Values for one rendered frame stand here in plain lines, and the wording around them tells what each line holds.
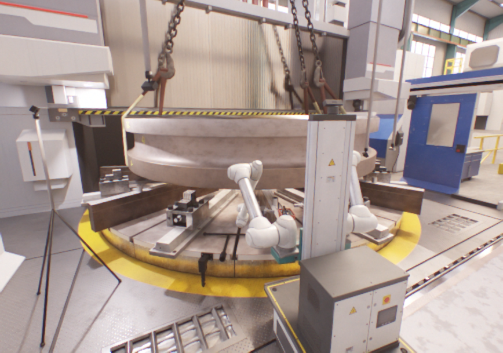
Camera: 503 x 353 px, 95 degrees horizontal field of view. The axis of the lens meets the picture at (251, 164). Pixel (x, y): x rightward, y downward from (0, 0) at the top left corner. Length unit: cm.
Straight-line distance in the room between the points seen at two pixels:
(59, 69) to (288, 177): 295
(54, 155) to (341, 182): 468
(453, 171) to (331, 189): 556
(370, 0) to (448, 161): 412
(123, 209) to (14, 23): 253
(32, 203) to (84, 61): 323
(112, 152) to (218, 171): 562
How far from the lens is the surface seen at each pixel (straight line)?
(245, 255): 269
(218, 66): 585
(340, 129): 167
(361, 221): 209
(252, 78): 619
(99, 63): 357
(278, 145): 301
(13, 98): 471
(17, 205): 600
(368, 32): 676
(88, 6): 418
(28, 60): 367
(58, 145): 521
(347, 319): 162
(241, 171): 197
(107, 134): 814
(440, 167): 719
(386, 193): 433
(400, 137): 852
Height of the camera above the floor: 177
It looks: 12 degrees down
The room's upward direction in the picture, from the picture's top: straight up
